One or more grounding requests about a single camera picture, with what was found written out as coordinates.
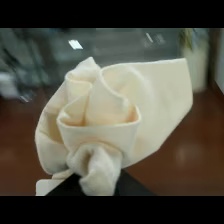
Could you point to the cream shirt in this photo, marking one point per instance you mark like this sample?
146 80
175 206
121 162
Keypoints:
156 96

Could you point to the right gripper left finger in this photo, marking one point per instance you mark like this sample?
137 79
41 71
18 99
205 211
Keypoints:
68 188

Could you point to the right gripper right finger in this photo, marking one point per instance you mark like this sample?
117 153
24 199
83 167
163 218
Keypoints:
133 186

